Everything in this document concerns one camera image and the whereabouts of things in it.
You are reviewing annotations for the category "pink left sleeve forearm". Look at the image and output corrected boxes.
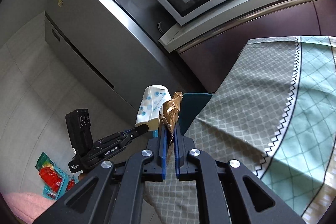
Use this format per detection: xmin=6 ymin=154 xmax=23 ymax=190
xmin=4 ymin=192 xmax=55 ymax=223

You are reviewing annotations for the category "kitchen counter with cabinets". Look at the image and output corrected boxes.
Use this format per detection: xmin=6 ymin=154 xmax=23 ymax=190
xmin=159 ymin=0 xmax=335 ymax=93

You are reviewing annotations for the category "gold foil snack wrapper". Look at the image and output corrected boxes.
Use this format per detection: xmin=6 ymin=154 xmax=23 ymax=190
xmin=159 ymin=92 xmax=183 ymax=144

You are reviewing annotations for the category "white blue paper cup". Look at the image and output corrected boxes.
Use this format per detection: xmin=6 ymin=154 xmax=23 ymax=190
xmin=135 ymin=85 xmax=171 ymax=131

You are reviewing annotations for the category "teal basket with red packets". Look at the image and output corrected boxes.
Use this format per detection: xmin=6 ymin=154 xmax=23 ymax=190
xmin=35 ymin=152 xmax=79 ymax=201

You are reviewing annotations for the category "teal plastic trash bin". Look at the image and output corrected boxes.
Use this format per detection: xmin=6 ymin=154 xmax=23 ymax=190
xmin=178 ymin=93 xmax=213 ymax=135

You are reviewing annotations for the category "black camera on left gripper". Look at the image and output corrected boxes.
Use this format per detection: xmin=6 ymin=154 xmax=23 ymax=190
xmin=66 ymin=109 xmax=93 ymax=157

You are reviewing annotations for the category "patterned green beige tablecloth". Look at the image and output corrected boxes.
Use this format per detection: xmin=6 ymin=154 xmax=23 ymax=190
xmin=146 ymin=36 xmax=335 ymax=223

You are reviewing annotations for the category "grey refrigerator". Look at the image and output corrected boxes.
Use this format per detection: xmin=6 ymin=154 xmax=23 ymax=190
xmin=45 ymin=0 xmax=204 ymax=124

